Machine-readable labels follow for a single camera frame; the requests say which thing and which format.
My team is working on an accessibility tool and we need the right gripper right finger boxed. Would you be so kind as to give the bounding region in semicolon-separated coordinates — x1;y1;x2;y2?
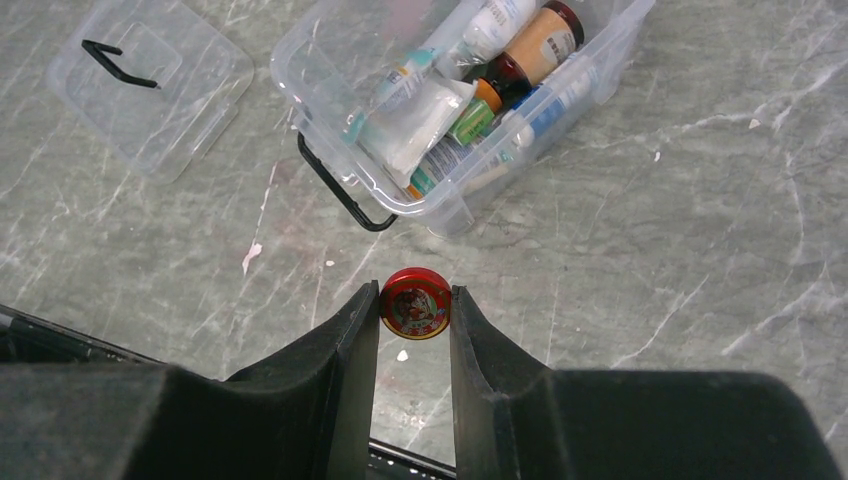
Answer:
450;287;841;479

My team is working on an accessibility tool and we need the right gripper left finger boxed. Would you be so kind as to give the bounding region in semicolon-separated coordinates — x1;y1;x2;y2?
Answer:
1;281;379;479

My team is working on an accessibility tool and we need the small red balm tin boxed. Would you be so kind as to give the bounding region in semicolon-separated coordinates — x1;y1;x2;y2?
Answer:
379;267;452;340

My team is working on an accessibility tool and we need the white gauze packet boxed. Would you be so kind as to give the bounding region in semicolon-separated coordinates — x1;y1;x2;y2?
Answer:
359;75;477;188

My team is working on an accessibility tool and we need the green sachet packet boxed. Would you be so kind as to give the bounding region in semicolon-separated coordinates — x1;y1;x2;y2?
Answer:
447;98;495;146

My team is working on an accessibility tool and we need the clear medicine kit box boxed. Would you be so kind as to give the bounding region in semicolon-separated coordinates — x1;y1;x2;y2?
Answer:
270;0;652;236

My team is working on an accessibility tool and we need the amber medicine bottle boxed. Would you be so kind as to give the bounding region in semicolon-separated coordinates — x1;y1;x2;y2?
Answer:
474;1;585;113

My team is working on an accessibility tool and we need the teal packaged item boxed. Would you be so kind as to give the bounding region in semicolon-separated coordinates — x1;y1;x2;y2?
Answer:
342;47;441;144

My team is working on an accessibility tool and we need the clear kit lid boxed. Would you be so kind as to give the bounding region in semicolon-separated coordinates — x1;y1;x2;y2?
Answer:
47;1;254;184

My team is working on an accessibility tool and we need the black front rail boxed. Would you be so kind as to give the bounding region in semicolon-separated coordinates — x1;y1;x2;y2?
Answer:
1;305;456;479

